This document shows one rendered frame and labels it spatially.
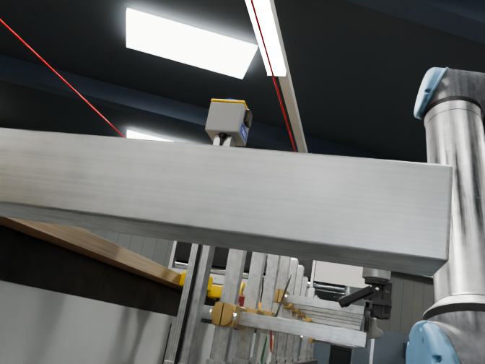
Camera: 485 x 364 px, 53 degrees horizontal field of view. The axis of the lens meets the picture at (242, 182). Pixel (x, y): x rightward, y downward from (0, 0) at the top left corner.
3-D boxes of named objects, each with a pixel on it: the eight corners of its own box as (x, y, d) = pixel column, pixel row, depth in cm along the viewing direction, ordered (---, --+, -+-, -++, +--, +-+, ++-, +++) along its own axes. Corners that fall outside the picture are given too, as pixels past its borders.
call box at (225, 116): (245, 149, 99) (251, 115, 102) (237, 136, 93) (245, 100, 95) (213, 146, 101) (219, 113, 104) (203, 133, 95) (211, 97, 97)
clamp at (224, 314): (245, 330, 118) (249, 309, 120) (232, 328, 106) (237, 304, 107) (221, 326, 120) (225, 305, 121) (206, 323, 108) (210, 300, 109)
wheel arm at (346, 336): (364, 351, 108) (366, 331, 109) (364, 351, 105) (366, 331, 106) (182, 318, 119) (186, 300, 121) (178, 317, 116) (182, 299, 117)
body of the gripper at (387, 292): (390, 320, 150) (392, 281, 154) (361, 315, 153) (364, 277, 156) (388, 321, 157) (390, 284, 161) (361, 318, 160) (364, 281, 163)
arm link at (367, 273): (363, 262, 157) (362, 267, 166) (361, 277, 156) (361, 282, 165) (392, 266, 155) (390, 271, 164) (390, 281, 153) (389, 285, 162)
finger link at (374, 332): (382, 350, 149) (384, 319, 152) (362, 347, 150) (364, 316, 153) (381, 350, 152) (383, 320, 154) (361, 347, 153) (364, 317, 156)
